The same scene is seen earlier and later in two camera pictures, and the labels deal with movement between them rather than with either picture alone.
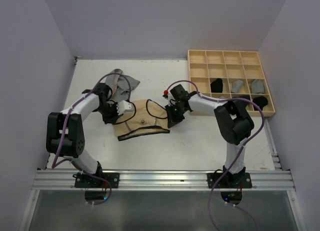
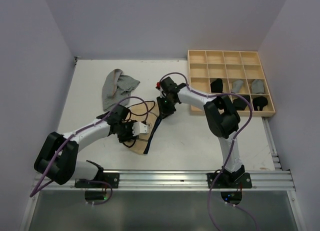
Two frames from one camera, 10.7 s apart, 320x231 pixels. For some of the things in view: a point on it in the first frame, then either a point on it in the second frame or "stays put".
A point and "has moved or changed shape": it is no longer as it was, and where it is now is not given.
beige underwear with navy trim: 149,117 has moved or changed shape
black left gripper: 112,119 → 130,136
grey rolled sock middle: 237,86 stays put
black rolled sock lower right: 260,101 stays put
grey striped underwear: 120,84 stays put
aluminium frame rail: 61,180 stays put
